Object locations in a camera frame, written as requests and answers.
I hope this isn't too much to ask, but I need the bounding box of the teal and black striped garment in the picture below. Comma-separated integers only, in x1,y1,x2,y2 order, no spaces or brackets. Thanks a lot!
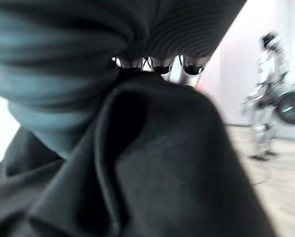
0,0,163,158

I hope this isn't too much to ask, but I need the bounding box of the white washing machine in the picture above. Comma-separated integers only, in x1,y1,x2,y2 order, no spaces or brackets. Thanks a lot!
273,76,295,142

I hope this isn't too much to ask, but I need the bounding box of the silver humanoid robot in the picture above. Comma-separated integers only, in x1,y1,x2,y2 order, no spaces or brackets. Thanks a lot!
241,31,291,161

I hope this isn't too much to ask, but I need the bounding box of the plain black garment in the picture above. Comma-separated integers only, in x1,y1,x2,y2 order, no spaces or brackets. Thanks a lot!
0,71,269,237

